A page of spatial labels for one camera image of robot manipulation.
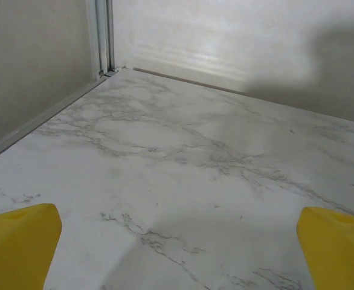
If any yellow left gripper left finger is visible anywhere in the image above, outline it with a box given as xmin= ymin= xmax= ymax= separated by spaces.
xmin=0 ymin=203 xmax=63 ymax=290

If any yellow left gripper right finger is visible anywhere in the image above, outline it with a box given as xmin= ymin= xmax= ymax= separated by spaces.
xmin=297 ymin=206 xmax=354 ymax=290

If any aluminium frame side rail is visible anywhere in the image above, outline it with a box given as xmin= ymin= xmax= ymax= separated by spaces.
xmin=0 ymin=74 xmax=109 ymax=166

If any aluminium frame post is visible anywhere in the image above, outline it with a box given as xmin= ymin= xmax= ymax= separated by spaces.
xmin=86 ymin=0 xmax=116 ymax=80

